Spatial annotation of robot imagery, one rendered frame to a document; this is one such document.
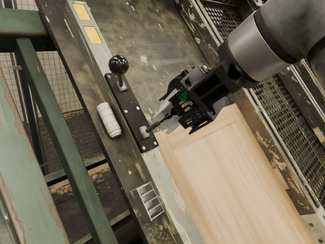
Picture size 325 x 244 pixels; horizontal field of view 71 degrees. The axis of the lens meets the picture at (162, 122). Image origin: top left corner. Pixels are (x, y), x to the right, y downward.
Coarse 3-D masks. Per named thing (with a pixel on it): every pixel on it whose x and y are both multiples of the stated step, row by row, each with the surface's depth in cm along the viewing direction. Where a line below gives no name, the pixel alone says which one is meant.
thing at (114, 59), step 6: (114, 60) 41; (120, 60) 41; (126, 60) 42; (114, 66) 41; (120, 66) 41; (126, 66) 42; (114, 72) 42; (120, 72) 42; (120, 78) 48; (120, 84) 50; (120, 90) 52; (126, 90) 53
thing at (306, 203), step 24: (192, 0) 87; (192, 24) 89; (216, 48) 84; (240, 96) 82; (264, 120) 80; (264, 144) 80; (288, 168) 76; (288, 192) 78; (312, 192) 78; (312, 216) 74
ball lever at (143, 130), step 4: (172, 112) 44; (152, 124) 49; (156, 124) 48; (160, 124) 48; (140, 128) 50; (144, 128) 50; (148, 128) 50; (152, 128) 49; (140, 132) 50; (144, 132) 50; (148, 132) 51; (144, 136) 50; (148, 136) 50
